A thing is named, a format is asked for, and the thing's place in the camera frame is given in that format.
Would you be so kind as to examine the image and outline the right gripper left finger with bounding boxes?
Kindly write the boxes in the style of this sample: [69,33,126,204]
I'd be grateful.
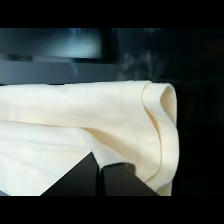
[41,150,100,197]

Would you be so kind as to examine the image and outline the cream T-shirt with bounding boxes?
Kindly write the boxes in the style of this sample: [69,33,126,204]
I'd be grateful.
[0,80,180,197]

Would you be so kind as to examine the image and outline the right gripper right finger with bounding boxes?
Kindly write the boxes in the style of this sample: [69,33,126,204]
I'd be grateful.
[99,162,160,197]

